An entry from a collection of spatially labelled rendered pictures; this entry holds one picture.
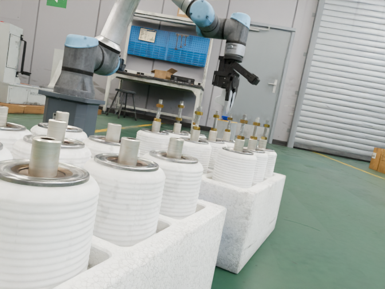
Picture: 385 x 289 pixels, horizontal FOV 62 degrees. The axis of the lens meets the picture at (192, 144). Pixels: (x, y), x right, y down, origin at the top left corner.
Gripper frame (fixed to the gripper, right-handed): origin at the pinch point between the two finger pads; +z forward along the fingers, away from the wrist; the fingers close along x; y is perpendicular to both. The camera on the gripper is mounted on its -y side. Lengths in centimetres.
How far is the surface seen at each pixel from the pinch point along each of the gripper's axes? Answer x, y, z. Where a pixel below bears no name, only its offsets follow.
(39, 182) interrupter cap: 98, -22, 9
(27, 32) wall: -307, 552, -87
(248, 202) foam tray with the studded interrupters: 49, -26, 19
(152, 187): 84, -24, 11
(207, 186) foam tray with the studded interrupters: 49, -16, 18
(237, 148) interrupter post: 42.0, -19.4, 8.9
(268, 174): 19.6, -23.5, 16.5
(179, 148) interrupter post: 72, -20, 8
